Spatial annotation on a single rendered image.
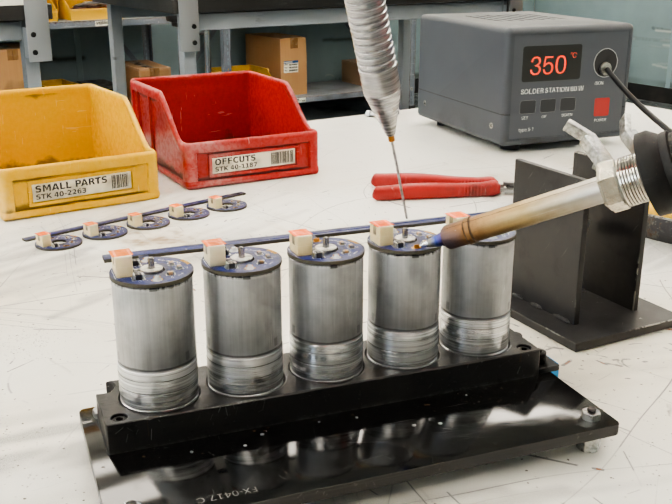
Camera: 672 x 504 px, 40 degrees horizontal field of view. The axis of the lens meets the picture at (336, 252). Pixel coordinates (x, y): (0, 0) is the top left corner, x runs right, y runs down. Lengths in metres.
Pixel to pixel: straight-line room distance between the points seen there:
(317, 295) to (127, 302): 0.06
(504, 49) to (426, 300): 0.43
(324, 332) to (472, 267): 0.06
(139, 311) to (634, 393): 0.18
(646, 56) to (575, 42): 5.24
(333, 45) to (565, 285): 5.22
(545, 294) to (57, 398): 0.21
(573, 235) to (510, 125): 0.34
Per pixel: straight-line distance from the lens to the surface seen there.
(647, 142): 0.27
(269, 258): 0.29
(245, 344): 0.29
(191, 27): 2.83
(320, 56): 5.55
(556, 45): 0.74
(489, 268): 0.31
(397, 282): 0.30
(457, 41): 0.78
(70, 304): 0.44
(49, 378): 0.37
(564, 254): 0.40
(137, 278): 0.28
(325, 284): 0.29
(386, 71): 0.26
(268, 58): 5.02
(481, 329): 0.32
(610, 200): 0.27
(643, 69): 6.00
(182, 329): 0.28
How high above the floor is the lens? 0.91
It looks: 19 degrees down
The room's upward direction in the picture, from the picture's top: straight up
